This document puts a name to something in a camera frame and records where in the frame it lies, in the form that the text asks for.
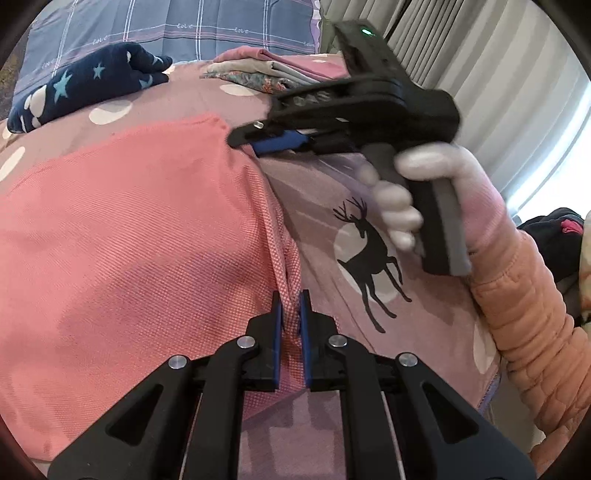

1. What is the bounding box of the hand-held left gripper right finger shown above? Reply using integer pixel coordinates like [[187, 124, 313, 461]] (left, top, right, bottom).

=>
[[300, 290, 536, 480]]

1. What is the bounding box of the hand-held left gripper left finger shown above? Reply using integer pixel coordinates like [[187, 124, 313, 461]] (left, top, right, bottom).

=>
[[48, 291, 283, 480]]

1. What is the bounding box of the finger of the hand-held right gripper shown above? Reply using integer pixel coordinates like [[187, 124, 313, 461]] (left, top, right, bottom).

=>
[[253, 127, 370, 158], [228, 78, 403, 149]]

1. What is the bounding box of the pink long-sleeve shirt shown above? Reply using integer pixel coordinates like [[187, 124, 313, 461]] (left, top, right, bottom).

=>
[[0, 114, 305, 460]]

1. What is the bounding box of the stack of folded clothes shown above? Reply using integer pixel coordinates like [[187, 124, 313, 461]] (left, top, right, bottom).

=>
[[213, 47, 352, 85]]

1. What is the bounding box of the dark clothes pile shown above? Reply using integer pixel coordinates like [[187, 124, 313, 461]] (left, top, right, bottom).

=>
[[517, 208, 591, 324]]

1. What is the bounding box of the person's right hand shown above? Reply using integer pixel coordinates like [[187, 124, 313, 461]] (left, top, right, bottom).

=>
[[358, 143, 518, 282]]

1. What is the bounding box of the floral folded garment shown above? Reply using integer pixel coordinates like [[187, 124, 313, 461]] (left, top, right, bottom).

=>
[[201, 62, 306, 94]]

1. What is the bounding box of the polka dot deer blanket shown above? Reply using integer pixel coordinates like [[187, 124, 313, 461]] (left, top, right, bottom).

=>
[[0, 51, 509, 480]]

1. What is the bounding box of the grey folded garment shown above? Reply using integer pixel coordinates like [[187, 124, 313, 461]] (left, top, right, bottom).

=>
[[271, 62, 326, 86]]

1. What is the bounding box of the grey pleated curtain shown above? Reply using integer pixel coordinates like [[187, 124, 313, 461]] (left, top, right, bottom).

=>
[[318, 0, 591, 222]]

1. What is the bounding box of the blue plaid pillow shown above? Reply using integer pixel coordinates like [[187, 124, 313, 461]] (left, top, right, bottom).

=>
[[14, 0, 324, 85]]

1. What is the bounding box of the navy star print garment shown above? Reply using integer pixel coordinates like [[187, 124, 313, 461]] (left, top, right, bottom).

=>
[[7, 41, 174, 134]]

